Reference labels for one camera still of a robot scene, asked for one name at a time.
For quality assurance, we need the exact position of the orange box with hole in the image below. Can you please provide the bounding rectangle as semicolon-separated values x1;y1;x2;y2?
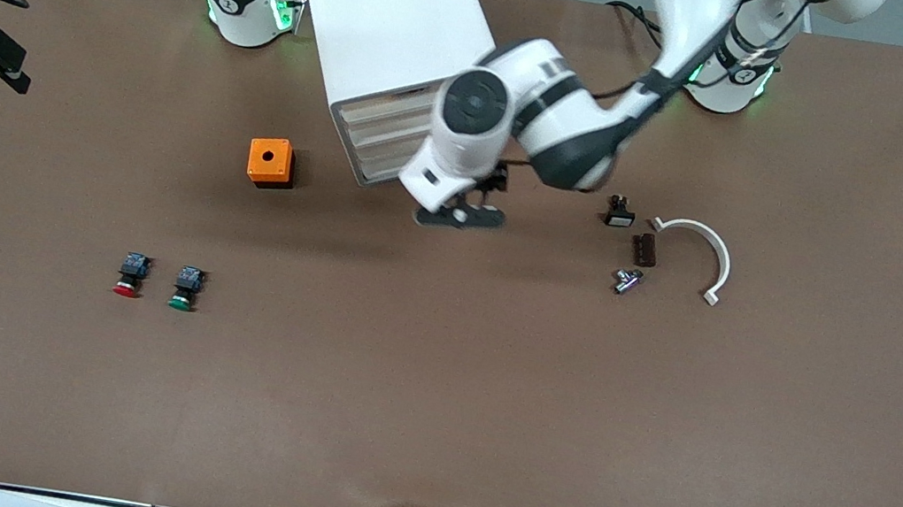
244;134;299;193

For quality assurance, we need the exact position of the white plastic drawer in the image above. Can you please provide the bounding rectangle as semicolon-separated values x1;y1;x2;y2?
346;127;432;175
352;152;413;190
337;75;448;138
341;99;437;158

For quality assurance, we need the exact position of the silver metal connector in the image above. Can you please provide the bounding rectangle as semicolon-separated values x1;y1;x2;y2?
610;265;646;299

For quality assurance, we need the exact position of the black arm base cable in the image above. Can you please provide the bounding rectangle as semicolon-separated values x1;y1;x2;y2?
600;0;677;48

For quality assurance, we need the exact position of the white drawer cabinet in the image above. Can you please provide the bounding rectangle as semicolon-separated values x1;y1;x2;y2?
265;0;520;206

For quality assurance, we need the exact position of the brown terminal block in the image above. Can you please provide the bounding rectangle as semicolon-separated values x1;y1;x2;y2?
629;232;660;270

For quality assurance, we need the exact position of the white curved plastic bracket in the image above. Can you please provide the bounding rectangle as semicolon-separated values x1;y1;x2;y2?
640;214;737;309

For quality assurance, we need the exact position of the red push button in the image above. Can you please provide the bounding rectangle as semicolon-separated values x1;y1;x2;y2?
111;250;153;301

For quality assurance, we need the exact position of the black switch white face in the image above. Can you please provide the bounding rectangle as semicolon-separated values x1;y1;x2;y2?
605;192;640;230

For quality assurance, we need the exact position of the green push button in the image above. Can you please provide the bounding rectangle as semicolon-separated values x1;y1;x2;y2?
166;263;208;314

